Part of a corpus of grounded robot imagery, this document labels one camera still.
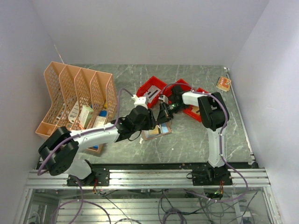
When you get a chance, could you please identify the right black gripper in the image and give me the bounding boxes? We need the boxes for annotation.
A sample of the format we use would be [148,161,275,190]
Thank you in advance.
[157,101,187,125]

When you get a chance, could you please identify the brown leather card holder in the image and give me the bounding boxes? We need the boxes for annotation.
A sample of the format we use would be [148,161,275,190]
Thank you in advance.
[141,122,171,140]

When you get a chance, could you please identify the gold magnetic stripe card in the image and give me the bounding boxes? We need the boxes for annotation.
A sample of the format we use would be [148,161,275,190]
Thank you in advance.
[145,127,160,138]

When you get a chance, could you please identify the red bin pair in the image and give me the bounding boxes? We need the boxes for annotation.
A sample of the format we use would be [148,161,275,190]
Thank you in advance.
[182,90,209,122]
[163,79,191,104]

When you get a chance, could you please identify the white credit card stack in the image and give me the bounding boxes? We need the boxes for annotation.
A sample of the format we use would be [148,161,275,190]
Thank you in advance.
[143,85,161,103]

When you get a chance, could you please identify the brown item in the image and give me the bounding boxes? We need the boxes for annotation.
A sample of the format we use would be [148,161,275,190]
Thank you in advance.
[191,106,200,116]

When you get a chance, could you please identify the red bin front pair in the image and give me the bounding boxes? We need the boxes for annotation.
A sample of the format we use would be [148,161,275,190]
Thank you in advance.
[163,79,191,104]

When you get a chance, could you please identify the red bin with cards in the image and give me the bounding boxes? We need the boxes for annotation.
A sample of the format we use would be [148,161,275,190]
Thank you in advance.
[136,76,167,108]

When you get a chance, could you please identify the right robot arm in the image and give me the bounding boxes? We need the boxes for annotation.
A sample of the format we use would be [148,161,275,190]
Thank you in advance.
[157,84,232,186]

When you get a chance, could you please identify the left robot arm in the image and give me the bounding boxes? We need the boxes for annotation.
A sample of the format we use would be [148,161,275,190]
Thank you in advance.
[38,105,156,185]

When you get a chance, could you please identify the white ruler card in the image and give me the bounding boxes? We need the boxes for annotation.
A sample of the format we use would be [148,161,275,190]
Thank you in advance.
[68,101,79,124]

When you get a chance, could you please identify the yellow blue toy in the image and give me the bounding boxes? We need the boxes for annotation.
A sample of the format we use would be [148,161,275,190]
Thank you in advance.
[99,102,108,117]

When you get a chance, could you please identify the green white carton box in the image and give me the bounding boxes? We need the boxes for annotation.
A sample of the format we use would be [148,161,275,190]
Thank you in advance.
[78,105,94,128]

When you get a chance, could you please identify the peach file organizer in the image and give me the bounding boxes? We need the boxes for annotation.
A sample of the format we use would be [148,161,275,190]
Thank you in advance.
[36,62,118,140]

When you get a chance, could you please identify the orange spiral notepad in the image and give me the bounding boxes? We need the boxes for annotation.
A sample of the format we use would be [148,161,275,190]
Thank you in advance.
[216,77,232,91]

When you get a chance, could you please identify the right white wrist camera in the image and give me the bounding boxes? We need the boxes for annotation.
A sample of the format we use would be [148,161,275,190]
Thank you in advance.
[158,94,169,104]

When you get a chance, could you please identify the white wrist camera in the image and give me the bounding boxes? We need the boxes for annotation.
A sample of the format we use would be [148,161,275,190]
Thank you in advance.
[131,95,148,109]
[158,94,169,104]

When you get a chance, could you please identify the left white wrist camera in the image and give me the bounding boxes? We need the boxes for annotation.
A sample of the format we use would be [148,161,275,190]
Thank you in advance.
[131,95,148,109]

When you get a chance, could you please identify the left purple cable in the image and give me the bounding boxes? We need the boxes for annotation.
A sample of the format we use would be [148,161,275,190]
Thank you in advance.
[36,88,136,224]

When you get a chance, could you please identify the aluminium rail frame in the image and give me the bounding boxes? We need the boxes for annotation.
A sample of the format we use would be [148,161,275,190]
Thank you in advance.
[25,169,271,190]

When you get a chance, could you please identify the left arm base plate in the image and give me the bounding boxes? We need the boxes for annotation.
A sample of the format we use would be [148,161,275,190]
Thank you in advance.
[66,167,110,187]

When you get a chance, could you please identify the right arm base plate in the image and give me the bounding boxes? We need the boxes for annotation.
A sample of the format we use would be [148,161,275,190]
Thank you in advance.
[186,169,233,186]

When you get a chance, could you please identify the loose floor cables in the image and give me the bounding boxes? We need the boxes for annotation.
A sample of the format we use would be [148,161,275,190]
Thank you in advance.
[93,186,257,224]

